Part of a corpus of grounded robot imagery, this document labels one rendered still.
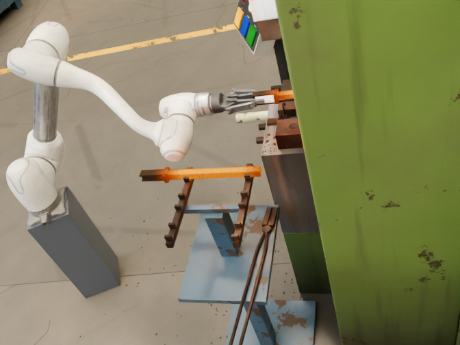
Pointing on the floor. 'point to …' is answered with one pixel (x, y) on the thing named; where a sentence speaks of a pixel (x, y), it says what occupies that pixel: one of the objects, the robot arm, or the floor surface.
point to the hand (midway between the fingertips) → (265, 97)
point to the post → (280, 60)
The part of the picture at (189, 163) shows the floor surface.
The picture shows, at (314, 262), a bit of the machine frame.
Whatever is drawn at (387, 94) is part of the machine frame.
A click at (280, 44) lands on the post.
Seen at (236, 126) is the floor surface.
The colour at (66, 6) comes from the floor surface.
